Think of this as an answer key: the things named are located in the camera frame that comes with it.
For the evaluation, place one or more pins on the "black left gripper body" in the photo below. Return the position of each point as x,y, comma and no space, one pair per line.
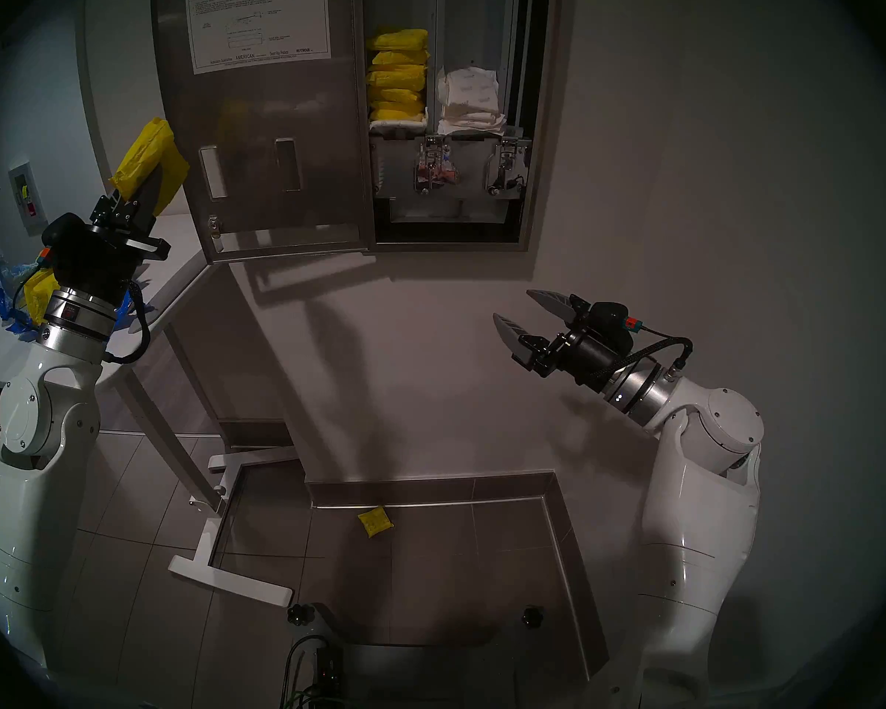
100,268

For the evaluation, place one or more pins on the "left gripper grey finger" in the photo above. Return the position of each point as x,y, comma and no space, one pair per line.
122,213
151,247

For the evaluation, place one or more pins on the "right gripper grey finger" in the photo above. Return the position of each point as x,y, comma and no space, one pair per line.
520,342
557,305

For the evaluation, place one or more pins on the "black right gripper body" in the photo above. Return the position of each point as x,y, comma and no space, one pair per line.
587,357

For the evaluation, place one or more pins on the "yellow sanitary pad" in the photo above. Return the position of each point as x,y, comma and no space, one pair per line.
173,172
397,77
397,111
35,301
139,153
399,39
400,57
397,95
375,521

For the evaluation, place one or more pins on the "stainless steel dispenser door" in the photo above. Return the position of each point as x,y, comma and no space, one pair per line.
303,124

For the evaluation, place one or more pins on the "dark robot base platform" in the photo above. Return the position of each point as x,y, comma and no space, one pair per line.
413,678

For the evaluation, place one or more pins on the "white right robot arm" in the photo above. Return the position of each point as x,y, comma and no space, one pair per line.
694,530

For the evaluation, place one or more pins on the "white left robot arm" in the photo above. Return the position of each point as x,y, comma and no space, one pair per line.
37,493

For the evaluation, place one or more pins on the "stainless steel dispenser cabinet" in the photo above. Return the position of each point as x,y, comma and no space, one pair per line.
535,198

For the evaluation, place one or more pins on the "blue plastic pad bag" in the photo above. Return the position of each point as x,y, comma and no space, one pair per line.
4,286

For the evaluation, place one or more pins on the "white wrapped sanitary pad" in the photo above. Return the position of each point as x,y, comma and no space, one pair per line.
472,129
476,118
399,125
471,87

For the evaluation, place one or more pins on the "white instruction sheet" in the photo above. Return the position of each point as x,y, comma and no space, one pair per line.
258,21

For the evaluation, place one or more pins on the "black round knob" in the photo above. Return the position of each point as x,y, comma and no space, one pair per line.
533,616
300,613

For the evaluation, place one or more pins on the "black power box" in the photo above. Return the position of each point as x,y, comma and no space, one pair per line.
328,667

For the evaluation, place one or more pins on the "white pedestal table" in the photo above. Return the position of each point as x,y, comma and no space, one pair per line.
177,272

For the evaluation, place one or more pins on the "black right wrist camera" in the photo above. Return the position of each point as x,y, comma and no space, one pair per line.
609,316

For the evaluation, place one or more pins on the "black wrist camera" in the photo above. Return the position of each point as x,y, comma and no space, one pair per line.
63,235
609,316

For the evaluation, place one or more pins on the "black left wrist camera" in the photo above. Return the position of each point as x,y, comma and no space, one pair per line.
63,235

